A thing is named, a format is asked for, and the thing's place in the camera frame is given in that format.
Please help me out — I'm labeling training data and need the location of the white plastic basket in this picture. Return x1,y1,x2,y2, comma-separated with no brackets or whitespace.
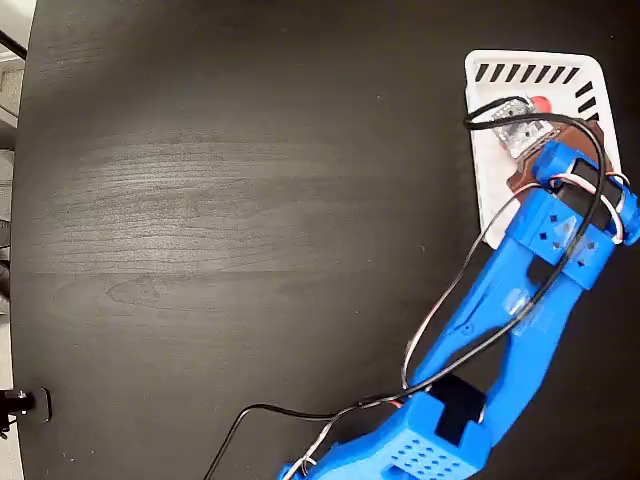
463,48,624,251

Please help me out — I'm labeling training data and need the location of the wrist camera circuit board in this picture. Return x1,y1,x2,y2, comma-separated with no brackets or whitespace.
491,97,557,158

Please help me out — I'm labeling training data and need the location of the black metal bar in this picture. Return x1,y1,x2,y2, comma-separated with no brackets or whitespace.
0,28,29,60

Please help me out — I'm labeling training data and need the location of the black table clamp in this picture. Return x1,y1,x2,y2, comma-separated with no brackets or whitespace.
0,387,53,424

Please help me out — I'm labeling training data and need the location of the white red servo wire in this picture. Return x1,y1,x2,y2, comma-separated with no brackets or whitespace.
547,171,633,247
298,182,546,476

